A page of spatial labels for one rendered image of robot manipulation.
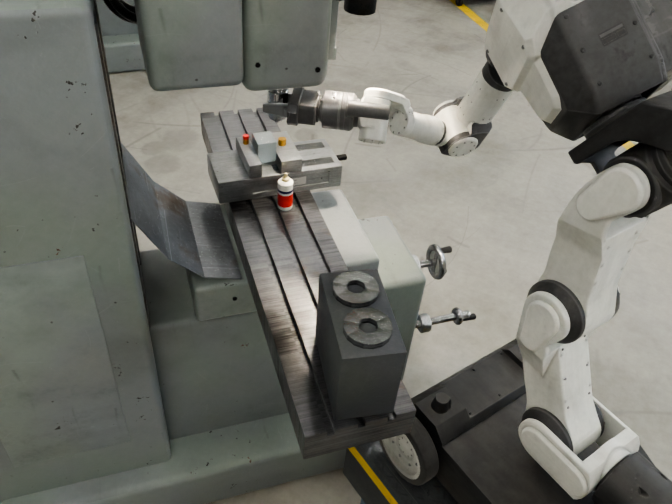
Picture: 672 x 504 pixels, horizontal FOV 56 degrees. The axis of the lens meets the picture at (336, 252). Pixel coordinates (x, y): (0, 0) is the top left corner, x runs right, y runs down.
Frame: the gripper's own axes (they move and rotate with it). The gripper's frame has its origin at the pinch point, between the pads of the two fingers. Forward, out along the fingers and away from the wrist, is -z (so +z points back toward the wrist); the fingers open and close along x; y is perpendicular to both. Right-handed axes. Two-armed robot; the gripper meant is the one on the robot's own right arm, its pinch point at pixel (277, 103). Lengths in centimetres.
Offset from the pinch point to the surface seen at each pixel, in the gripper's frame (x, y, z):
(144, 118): -186, 122, -116
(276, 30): 10.4, -21.8, 1.6
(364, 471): 39, 89, 32
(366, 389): 61, 23, 28
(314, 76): 6.8, -11.1, 9.2
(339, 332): 56, 13, 22
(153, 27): 22.2, -24.7, -19.1
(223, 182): 0.0, 24.8, -14.4
